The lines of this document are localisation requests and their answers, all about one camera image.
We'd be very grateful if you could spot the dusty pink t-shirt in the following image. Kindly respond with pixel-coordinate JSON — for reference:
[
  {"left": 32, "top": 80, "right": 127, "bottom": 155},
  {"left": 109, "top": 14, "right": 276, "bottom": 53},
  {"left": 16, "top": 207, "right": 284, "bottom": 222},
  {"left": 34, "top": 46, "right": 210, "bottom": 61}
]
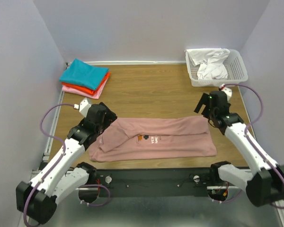
[{"left": 87, "top": 116, "right": 217, "bottom": 162}]

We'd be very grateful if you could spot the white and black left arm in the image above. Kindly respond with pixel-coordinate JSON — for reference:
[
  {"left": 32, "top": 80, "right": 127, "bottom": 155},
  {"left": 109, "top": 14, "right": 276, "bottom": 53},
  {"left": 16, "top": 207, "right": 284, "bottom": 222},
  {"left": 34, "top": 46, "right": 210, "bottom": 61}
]
[{"left": 16, "top": 98, "right": 117, "bottom": 227}]

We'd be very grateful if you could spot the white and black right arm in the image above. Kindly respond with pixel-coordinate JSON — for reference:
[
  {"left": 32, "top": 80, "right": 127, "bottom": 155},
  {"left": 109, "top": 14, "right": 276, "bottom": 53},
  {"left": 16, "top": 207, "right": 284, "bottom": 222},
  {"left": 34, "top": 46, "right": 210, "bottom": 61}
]
[{"left": 194, "top": 89, "right": 284, "bottom": 207}]

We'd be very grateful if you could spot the folded light pink t-shirt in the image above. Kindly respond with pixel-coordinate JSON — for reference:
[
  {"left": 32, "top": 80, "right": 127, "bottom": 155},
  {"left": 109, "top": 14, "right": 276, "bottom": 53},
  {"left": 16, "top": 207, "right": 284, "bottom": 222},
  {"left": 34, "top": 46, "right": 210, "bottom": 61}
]
[{"left": 62, "top": 81, "right": 107, "bottom": 99}]

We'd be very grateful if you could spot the folded orange t-shirt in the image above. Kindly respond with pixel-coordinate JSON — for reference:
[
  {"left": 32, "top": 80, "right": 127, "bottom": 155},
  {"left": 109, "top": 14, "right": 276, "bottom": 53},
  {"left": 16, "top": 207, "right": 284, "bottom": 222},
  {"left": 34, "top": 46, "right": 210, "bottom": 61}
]
[{"left": 62, "top": 72, "right": 111, "bottom": 95}]

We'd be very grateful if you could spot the white crumpled t-shirt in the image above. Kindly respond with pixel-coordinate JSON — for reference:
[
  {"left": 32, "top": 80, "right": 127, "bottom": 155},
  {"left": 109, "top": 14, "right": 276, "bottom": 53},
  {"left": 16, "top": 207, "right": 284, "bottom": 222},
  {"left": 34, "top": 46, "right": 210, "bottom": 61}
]
[{"left": 185, "top": 48, "right": 230, "bottom": 80}]

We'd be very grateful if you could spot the folded teal t-shirt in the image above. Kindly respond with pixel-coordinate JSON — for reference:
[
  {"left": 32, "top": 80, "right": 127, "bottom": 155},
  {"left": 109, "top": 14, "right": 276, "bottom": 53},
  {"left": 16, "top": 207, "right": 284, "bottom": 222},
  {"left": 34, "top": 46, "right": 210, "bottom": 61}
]
[{"left": 59, "top": 59, "right": 109, "bottom": 90}]

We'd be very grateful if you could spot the white perforated plastic basket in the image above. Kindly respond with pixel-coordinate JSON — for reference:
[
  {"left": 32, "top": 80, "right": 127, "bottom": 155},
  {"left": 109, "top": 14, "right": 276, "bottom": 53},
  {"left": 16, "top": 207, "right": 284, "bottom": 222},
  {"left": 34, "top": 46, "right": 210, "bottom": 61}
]
[{"left": 185, "top": 49, "right": 249, "bottom": 87}]

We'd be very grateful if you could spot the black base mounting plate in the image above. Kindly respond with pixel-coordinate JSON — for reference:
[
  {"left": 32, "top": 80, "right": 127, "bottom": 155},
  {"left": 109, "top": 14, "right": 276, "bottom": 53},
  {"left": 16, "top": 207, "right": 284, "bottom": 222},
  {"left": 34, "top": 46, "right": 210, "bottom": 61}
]
[{"left": 68, "top": 167, "right": 239, "bottom": 198}]

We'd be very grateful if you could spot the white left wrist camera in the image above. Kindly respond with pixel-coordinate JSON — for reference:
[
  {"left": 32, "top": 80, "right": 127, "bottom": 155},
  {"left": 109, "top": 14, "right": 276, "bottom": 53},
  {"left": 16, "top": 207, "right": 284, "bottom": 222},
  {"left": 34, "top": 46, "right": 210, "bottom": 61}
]
[{"left": 73, "top": 98, "right": 92, "bottom": 117}]

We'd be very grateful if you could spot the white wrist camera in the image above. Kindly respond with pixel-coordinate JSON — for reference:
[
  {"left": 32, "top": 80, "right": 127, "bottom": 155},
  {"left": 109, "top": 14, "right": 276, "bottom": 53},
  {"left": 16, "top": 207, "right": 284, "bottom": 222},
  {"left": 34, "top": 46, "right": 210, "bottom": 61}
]
[
  {"left": 219, "top": 84, "right": 232, "bottom": 102},
  {"left": 73, "top": 98, "right": 92, "bottom": 117}
]

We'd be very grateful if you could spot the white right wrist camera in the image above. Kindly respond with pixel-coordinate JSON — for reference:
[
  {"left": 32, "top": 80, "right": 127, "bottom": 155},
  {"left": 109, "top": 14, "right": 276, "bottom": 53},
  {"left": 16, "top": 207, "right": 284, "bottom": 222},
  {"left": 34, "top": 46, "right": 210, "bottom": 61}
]
[{"left": 219, "top": 84, "right": 232, "bottom": 102}]

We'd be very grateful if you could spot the aluminium left side rail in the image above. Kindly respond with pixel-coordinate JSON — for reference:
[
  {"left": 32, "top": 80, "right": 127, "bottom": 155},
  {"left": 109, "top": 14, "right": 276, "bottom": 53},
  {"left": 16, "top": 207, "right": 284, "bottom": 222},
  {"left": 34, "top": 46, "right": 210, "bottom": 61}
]
[{"left": 38, "top": 90, "right": 64, "bottom": 171}]

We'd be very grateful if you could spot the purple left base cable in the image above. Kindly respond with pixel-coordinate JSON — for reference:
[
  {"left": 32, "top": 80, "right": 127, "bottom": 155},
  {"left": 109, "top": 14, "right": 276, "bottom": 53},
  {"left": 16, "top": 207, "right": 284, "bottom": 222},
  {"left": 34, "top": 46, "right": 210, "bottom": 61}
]
[{"left": 78, "top": 184, "right": 111, "bottom": 208}]

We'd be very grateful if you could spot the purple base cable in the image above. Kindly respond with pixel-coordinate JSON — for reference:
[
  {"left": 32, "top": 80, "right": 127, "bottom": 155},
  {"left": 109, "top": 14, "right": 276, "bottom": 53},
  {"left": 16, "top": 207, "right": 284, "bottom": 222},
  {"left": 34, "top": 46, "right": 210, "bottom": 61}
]
[
  {"left": 78, "top": 184, "right": 111, "bottom": 208},
  {"left": 212, "top": 189, "right": 243, "bottom": 204}
]

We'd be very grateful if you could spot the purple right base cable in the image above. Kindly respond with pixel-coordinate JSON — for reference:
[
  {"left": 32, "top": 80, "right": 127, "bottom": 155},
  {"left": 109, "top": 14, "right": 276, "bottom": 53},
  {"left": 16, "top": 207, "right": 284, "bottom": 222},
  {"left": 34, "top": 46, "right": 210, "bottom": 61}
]
[{"left": 212, "top": 189, "right": 243, "bottom": 204}]

